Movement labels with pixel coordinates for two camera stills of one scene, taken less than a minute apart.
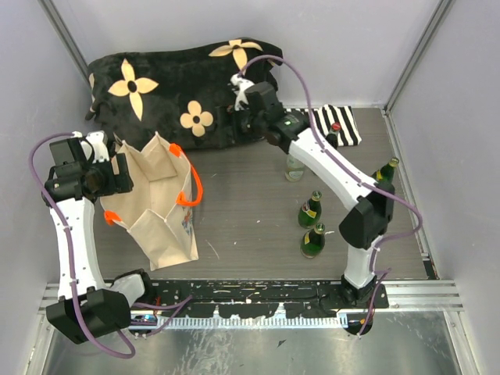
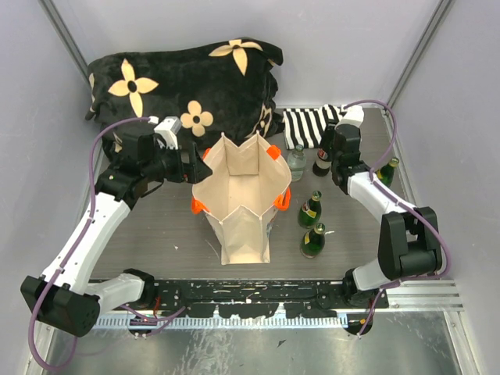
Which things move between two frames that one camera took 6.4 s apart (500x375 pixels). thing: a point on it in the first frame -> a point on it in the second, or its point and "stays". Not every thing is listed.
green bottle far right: [385, 175] stays
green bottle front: [313, 241] stays
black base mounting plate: [260, 298] stays
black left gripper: [118, 183] -> [194, 172]
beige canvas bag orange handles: [165, 183] -> [250, 182]
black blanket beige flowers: [183, 94] stays
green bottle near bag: [310, 210] stays
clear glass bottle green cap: [294, 169] stays
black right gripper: [226, 116] -> [325, 141]
